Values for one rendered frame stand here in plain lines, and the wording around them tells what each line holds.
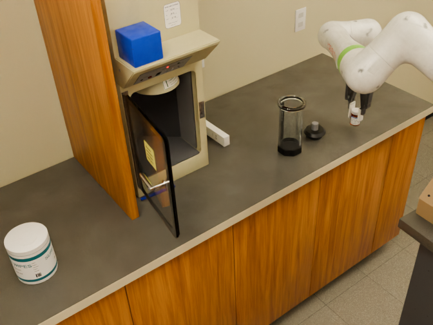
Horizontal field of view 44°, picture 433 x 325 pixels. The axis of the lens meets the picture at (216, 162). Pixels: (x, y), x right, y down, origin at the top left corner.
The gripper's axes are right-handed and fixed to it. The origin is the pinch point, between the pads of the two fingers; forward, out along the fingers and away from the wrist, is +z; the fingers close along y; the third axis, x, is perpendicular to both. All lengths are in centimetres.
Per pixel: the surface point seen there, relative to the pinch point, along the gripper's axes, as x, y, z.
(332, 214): 16.0, -6.0, 43.6
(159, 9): 76, 23, -58
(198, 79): 63, 23, -30
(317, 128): 15.8, 6.6, 4.4
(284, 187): 48.5, -7.5, 9.1
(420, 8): -132, 58, 8
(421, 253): 26, -54, 23
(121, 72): 93, 20, -44
